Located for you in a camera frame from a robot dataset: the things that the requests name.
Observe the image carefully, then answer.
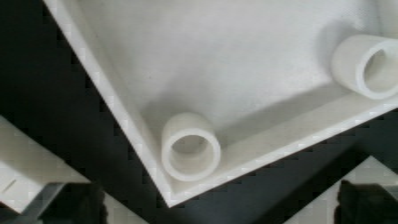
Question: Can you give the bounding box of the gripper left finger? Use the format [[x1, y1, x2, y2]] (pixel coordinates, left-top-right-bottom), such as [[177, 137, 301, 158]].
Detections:
[[0, 183, 65, 224]]

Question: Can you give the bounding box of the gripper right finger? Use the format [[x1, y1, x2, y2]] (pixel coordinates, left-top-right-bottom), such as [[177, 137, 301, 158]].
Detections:
[[335, 181, 398, 224]]

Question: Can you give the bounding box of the white square tabletop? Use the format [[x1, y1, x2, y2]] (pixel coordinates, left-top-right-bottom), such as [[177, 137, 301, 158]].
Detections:
[[42, 0, 398, 205]]

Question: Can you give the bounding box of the white U-shaped obstacle fence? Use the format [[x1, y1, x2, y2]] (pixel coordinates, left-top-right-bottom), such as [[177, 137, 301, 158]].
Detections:
[[0, 116, 86, 212]]

